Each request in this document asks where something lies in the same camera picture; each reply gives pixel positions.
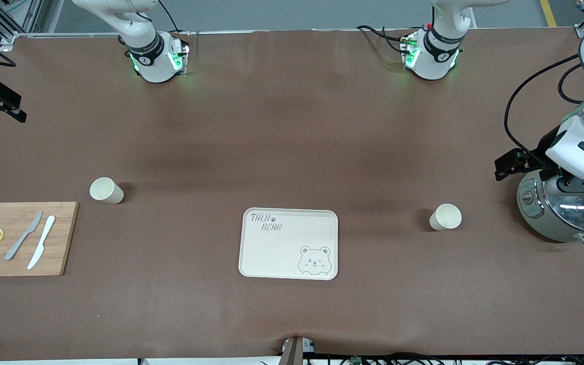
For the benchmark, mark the brown table cover mat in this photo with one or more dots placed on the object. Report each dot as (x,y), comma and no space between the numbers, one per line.
(292,126)

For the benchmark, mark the aluminium frame profile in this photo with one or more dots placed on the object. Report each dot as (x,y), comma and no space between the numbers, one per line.
(8,23)

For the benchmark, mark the white plastic cup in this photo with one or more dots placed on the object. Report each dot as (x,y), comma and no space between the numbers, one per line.
(445,218)
(107,191)

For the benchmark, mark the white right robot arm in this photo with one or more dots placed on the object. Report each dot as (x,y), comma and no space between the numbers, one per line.
(152,61)

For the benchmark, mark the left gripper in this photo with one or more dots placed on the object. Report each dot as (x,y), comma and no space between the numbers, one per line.
(534,157)

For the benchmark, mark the grey-green electric cooking pot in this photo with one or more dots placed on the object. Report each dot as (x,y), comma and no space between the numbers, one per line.
(533,213)

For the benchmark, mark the glass pot lid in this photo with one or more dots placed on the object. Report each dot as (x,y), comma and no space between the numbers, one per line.
(576,210)

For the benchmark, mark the cream bear print tray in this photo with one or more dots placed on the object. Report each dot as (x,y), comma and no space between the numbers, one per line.
(282,258)

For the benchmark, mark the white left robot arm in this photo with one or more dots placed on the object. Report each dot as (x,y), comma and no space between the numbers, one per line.
(434,61)

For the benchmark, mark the wooden cutting board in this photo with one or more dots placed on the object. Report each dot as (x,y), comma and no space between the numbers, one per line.
(64,243)

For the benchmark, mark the white plastic knife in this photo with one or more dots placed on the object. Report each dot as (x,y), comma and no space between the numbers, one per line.
(42,243)

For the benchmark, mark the grey plastic knife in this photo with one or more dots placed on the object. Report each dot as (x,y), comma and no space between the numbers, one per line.
(23,237)

